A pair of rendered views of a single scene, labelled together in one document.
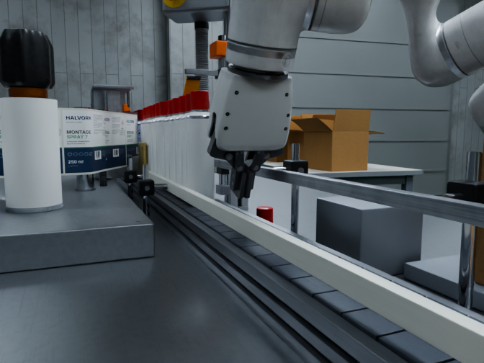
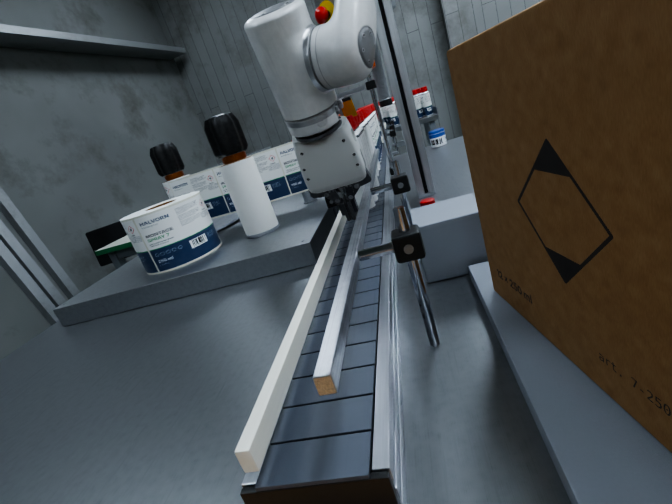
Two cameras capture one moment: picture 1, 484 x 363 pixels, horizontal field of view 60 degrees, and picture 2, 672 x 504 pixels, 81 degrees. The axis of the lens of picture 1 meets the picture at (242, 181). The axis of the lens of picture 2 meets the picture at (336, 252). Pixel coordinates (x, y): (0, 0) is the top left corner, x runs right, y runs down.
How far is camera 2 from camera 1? 0.37 m
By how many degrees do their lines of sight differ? 37
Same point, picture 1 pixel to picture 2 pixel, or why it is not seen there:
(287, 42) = (313, 109)
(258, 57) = (299, 128)
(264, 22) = (288, 103)
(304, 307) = not seen: hidden behind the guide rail
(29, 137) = (239, 189)
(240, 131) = (320, 178)
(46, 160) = (255, 201)
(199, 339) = (279, 337)
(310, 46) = not seen: outside the picture
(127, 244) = (296, 258)
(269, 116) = (336, 161)
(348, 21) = (348, 78)
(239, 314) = not seen: hidden behind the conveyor
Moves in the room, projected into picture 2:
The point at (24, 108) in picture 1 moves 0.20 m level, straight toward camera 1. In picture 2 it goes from (230, 171) to (199, 188)
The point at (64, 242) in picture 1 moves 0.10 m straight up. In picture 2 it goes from (258, 263) to (240, 219)
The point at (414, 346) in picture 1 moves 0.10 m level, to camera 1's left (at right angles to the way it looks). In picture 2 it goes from (307, 364) to (238, 357)
